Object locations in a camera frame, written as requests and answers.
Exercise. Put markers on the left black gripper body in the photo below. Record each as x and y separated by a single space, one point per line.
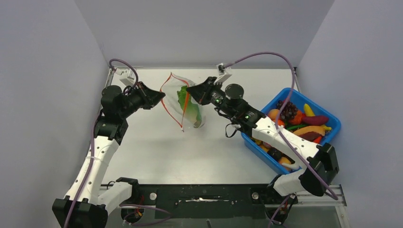
139 98

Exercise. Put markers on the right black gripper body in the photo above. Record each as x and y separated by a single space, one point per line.
211 93

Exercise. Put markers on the green lettuce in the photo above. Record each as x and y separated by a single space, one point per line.
191 110

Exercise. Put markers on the clear zip bag orange zipper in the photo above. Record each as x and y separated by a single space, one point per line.
170 102

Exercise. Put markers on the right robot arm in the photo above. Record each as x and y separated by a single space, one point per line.
316 164

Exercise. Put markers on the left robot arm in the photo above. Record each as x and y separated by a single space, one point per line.
83 206

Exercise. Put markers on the peach apricot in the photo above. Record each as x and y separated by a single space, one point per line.
272 114

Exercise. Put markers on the purple grapes bunch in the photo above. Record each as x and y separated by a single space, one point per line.
289 112

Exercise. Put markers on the dark plum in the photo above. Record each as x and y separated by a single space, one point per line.
275 154

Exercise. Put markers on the blue plastic bin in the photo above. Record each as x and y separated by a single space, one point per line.
299 100

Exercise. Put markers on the yellow banana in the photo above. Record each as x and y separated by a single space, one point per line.
308 111

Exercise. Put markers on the purple sweet potato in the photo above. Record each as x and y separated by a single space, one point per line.
315 120

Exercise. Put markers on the red carrot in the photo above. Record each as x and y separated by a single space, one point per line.
318 139

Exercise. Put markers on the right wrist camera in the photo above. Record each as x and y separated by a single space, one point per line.
224 72

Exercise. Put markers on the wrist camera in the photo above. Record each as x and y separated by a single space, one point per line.
224 72
126 76

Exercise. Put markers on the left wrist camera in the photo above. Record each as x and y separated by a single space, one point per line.
126 76

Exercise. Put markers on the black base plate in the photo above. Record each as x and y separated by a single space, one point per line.
207 201

